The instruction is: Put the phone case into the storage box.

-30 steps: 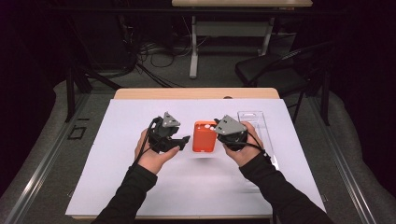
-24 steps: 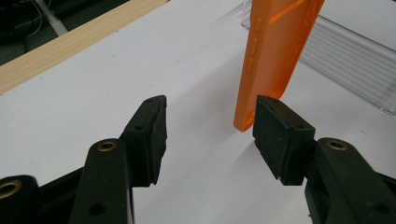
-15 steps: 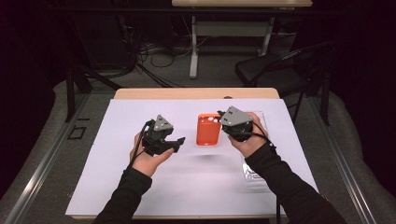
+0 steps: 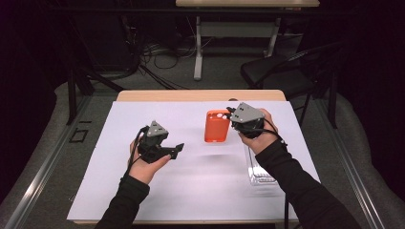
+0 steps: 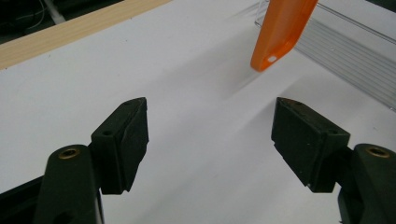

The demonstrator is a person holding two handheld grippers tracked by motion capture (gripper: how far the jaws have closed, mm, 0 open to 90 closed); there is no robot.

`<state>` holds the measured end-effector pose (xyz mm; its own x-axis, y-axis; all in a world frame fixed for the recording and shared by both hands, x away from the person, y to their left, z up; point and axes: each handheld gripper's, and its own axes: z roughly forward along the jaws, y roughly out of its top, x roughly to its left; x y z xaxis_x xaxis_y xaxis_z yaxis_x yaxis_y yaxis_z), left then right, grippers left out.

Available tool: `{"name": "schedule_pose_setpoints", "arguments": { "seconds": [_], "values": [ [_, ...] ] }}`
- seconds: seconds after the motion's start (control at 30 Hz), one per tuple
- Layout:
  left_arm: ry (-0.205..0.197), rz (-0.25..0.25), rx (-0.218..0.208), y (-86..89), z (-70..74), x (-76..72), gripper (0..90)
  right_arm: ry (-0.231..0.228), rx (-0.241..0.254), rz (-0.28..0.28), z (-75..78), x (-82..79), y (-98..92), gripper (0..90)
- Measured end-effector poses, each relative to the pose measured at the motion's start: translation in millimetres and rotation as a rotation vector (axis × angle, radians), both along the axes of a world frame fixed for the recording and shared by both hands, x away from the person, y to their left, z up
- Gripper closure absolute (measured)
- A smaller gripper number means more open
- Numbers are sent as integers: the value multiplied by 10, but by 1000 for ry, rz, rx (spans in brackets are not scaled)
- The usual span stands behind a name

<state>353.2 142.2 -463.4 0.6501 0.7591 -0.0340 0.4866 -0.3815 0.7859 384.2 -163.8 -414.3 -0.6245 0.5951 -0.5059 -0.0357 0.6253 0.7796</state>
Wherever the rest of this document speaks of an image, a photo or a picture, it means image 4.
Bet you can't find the person's left hand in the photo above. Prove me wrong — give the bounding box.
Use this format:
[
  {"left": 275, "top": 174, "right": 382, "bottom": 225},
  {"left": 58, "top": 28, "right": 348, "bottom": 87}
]
[{"left": 128, "top": 138, "right": 173, "bottom": 186}]

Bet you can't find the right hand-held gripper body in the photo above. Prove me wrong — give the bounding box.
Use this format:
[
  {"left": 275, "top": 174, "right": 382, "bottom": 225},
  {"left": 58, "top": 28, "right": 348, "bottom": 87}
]
[{"left": 227, "top": 101, "right": 267, "bottom": 140}]

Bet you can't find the metal floor rail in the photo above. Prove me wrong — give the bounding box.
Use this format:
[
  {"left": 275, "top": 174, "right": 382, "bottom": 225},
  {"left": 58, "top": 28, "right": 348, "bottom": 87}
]
[
  {"left": 3, "top": 94, "right": 94, "bottom": 229},
  {"left": 314, "top": 98, "right": 387, "bottom": 229}
]

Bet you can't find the bundle of floor cables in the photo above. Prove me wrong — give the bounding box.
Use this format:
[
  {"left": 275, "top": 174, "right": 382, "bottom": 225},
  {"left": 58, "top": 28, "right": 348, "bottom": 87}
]
[{"left": 137, "top": 18, "right": 214, "bottom": 91}]

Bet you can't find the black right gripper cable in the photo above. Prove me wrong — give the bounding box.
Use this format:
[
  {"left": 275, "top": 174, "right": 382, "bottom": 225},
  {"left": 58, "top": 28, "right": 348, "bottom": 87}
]
[{"left": 251, "top": 116, "right": 290, "bottom": 229}]

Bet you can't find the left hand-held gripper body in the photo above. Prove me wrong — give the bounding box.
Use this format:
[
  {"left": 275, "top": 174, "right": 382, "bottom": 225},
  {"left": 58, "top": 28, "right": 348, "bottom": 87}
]
[{"left": 137, "top": 119, "right": 180, "bottom": 165}]

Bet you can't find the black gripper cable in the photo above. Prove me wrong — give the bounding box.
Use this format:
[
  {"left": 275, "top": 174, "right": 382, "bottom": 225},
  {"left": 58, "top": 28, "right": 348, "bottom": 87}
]
[
  {"left": 251, "top": 116, "right": 290, "bottom": 229},
  {"left": 122, "top": 125, "right": 151, "bottom": 180}
]

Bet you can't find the orange phone case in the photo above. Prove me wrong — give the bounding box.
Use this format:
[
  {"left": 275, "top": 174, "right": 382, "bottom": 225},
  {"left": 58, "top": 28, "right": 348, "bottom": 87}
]
[{"left": 203, "top": 109, "right": 232, "bottom": 144}]

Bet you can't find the clear plastic packaging tray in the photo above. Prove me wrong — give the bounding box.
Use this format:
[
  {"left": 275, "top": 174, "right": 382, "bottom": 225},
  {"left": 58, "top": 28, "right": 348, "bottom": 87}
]
[{"left": 243, "top": 144, "right": 279, "bottom": 186}]

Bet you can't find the black metal stand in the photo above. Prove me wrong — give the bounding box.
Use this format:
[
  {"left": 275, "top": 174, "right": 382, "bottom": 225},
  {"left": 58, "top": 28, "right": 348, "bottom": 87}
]
[{"left": 65, "top": 18, "right": 126, "bottom": 126}]

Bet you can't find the wooden table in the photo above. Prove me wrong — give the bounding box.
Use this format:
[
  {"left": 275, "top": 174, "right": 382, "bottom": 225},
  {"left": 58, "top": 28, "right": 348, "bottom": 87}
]
[{"left": 73, "top": 89, "right": 326, "bottom": 225}]

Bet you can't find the black chair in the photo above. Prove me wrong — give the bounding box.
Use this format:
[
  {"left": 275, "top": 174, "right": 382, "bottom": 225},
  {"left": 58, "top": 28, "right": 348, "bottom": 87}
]
[{"left": 240, "top": 41, "right": 347, "bottom": 130}]

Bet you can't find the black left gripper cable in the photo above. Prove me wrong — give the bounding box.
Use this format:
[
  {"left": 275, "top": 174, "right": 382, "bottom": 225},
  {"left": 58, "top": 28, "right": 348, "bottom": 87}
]
[{"left": 122, "top": 125, "right": 151, "bottom": 180}]

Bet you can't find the wooden desk with white legs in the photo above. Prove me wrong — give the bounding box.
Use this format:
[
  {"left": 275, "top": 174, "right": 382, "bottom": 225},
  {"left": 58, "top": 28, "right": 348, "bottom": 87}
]
[{"left": 175, "top": 0, "right": 321, "bottom": 81}]

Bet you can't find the person's right hand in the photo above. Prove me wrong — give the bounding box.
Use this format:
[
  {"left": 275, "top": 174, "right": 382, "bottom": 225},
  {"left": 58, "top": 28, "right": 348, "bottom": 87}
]
[{"left": 238, "top": 108, "right": 282, "bottom": 156}]

